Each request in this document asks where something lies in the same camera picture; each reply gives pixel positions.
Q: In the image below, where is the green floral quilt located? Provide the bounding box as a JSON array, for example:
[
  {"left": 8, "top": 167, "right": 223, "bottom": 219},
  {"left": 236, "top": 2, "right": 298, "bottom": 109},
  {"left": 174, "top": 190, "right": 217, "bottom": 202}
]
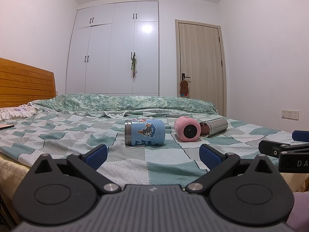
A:
[{"left": 29, "top": 94, "right": 218, "bottom": 118}]

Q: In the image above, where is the white wardrobe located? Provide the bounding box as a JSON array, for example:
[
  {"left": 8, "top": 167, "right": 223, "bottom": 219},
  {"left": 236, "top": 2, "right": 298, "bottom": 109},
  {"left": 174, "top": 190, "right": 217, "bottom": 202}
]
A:
[{"left": 65, "top": 1, "right": 159, "bottom": 96}]

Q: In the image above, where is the blue cartoon cup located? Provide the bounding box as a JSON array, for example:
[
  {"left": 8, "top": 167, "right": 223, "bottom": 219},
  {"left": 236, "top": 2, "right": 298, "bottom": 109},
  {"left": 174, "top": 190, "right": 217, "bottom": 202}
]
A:
[{"left": 124, "top": 119, "right": 166, "bottom": 146}]

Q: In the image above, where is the wooden door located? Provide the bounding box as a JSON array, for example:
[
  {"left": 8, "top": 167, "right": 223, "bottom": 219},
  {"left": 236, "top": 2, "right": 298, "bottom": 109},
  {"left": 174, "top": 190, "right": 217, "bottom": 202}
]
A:
[{"left": 175, "top": 19, "right": 227, "bottom": 116}]

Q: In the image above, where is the wooden headboard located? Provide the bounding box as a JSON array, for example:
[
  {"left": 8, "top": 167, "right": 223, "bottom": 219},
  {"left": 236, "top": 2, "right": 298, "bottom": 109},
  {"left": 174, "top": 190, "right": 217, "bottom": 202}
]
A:
[{"left": 0, "top": 58, "right": 56, "bottom": 107}]

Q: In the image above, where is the black door handle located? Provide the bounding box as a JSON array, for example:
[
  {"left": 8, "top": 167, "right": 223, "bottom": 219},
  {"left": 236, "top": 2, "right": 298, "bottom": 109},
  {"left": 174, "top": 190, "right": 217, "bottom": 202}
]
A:
[{"left": 181, "top": 73, "right": 191, "bottom": 81}]

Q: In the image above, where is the wall power socket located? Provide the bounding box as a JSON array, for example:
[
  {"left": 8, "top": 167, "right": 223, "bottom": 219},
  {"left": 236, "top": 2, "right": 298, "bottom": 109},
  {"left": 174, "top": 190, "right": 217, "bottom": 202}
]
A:
[{"left": 282, "top": 109, "right": 299, "bottom": 120}]

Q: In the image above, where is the pink phone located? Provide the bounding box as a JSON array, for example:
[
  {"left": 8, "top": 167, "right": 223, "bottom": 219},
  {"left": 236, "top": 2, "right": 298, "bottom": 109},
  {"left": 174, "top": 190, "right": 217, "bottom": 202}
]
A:
[{"left": 0, "top": 124, "right": 14, "bottom": 130}]

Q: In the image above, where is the stainless steel cup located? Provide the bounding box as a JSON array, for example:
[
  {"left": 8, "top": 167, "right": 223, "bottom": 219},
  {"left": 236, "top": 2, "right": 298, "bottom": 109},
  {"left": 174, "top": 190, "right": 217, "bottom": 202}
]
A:
[{"left": 200, "top": 117, "right": 228, "bottom": 137}]

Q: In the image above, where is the green hanging ornament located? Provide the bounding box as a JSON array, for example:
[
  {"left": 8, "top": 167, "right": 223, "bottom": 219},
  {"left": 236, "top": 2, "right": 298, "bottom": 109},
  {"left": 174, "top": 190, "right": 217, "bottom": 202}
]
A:
[{"left": 131, "top": 53, "right": 137, "bottom": 78}]

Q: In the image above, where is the pink cup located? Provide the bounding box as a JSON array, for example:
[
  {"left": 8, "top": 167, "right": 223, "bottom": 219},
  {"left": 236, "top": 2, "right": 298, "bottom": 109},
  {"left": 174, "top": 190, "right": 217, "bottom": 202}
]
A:
[{"left": 174, "top": 116, "right": 201, "bottom": 142}]

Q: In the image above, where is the checkered green bed sheet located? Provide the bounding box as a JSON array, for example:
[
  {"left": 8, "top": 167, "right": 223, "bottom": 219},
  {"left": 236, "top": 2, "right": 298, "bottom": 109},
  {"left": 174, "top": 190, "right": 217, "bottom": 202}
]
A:
[{"left": 1, "top": 112, "right": 293, "bottom": 197}]

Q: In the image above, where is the brown plush toy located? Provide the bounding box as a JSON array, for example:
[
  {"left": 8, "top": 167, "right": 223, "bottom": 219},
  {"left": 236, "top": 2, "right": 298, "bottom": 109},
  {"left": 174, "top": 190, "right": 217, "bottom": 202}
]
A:
[{"left": 180, "top": 79, "right": 189, "bottom": 97}]

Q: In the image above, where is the floral pillow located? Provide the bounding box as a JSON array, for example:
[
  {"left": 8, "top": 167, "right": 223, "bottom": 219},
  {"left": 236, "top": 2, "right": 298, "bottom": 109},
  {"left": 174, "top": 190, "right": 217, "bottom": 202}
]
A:
[{"left": 0, "top": 105, "right": 37, "bottom": 121}]

